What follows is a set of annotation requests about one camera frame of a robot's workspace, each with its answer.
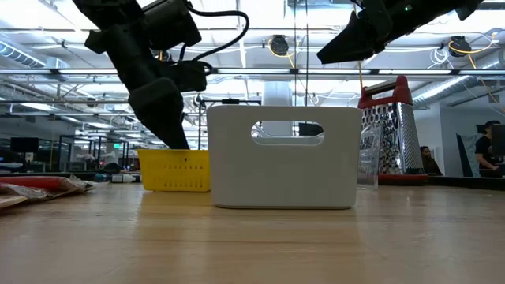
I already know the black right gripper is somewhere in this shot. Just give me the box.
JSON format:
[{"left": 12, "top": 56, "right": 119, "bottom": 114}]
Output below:
[{"left": 316, "top": 0, "right": 411, "bottom": 65}]

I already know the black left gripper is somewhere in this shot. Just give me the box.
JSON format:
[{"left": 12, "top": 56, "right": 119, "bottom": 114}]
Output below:
[{"left": 84, "top": 21, "right": 208, "bottom": 150}]

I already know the red popcorn packet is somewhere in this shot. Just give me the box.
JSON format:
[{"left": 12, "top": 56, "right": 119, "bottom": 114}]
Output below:
[
  {"left": 0, "top": 183, "right": 54, "bottom": 201},
  {"left": 0, "top": 174, "right": 97, "bottom": 195}
]

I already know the black gantry stand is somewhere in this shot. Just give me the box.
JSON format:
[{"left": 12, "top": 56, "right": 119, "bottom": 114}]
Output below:
[{"left": 196, "top": 97, "right": 264, "bottom": 151}]

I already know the white cylindrical object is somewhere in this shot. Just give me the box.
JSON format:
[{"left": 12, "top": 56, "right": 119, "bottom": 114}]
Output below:
[{"left": 110, "top": 173, "right": 142, "bottom": 185}]

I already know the black monitor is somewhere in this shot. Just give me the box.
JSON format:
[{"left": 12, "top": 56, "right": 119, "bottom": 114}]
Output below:
[
  {"left": 9, "top": 136, "right": 40, "bottom": 155},
  {"left": 490, "top": 123, "right": 505, "bottom": 158},
  {"left": 297, "top": 121, "right": 326, "bottom": 138}
]

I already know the white plastic bin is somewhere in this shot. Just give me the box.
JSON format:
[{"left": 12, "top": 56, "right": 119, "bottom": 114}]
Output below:
[{"left": 206, "top": 104, "right": 363, "bottom": 210}]

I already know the person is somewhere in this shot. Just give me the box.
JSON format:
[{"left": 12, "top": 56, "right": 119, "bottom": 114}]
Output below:
[
  {"left": 473, "top": 119, "right": 504, "bottom": 178},
  {"left": 418, "top": 144, "right": 446, "bottom": 178}
]

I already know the yellow hanging cable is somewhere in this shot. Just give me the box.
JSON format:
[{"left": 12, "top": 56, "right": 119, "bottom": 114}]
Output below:
[{"left": 356, "top": 60, "right": 365, "bottom": 92}]

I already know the black hanging cable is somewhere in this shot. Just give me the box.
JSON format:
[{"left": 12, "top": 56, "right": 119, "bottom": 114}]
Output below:
[
  {"left": 305, "top": 0, "right": 309, "bottom": 107},
  {"left": 293, "top": 0, "right": 297, "bottom": 107}
]

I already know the black ceiling cable reel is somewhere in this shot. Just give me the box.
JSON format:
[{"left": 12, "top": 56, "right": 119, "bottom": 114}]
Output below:
[
  {"left": 269, "top": 34, "right": 291, "bottom": 58},
  {"left": 448, "top": 35, "right": 473, "bottom": 59}
]

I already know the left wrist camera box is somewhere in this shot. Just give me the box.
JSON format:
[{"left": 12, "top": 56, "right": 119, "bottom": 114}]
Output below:
[{"left": 140, "top": 0, "right": 203, "bottom": 51}]

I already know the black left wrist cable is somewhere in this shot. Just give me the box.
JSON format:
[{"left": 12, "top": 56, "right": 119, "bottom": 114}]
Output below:
[{"left": 179, "top": 3, "right": 251, "bottom": 66}]

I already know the metal box grater red handle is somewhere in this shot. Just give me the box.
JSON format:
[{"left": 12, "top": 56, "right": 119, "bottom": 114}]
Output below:
[{"left": 357, "top": 74, "right": 430, "bottom": 186}]

